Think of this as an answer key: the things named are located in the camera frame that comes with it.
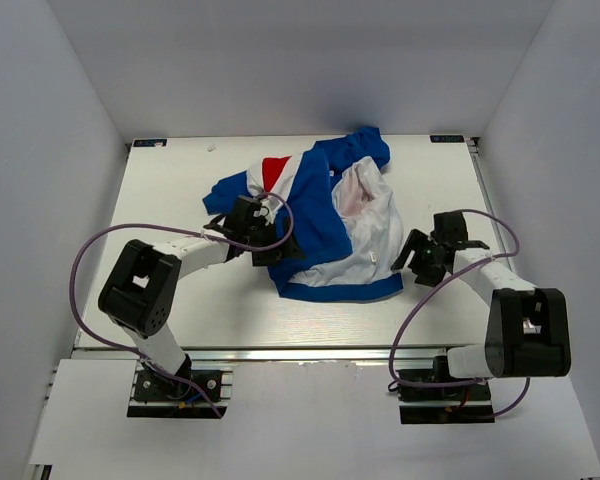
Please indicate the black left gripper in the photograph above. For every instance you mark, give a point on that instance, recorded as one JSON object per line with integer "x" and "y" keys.
{"x": 290, "y": 251}

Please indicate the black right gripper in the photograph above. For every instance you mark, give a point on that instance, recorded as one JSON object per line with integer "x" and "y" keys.
{"x": 418, "y": 241}

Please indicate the blue white red jacket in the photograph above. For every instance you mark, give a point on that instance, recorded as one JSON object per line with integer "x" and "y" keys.
{"x": 347, "y": 222}

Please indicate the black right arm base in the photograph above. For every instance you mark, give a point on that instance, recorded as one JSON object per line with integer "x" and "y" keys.
{"x": 443, "y": 406}

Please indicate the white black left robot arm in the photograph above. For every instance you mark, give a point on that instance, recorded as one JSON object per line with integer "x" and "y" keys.
{"x": 139, "y": 292}

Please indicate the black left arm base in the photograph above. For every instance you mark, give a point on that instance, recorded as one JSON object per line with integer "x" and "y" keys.
{"x": 154, "y": 397}

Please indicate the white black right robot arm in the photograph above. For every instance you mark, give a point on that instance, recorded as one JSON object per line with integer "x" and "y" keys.
{"x": 527, "y": 334}

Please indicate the blue right corner label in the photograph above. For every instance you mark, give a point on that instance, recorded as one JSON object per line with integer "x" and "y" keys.
{"x": 447, "y": 138}

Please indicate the blue corner label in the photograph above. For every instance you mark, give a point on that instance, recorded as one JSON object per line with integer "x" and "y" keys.
{"x": 149, "y": 143}
{"x": 447, "y": 138}

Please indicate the blue left corner label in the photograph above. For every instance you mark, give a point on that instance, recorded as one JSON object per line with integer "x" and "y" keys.
{"x": 149, "y": 143}

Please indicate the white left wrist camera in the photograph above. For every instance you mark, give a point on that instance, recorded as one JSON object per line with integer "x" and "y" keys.
{"x": 268, "y": 209}

